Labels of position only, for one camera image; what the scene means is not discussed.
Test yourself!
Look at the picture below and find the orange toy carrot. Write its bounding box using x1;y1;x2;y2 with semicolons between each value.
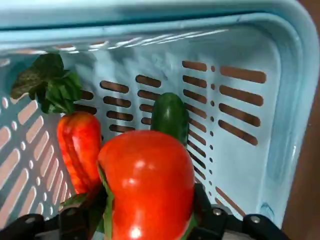
11;53;104;196

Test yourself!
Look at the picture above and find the light blue plastic basket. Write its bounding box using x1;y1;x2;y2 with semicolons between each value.
0;0;320;240

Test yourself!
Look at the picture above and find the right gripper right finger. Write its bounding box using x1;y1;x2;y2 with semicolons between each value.
192;183;291;240

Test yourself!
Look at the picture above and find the green toy cucumber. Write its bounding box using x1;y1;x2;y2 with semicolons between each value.
149;92;190;149

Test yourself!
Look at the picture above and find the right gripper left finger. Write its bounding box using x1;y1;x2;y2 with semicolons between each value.
0;184;111;240

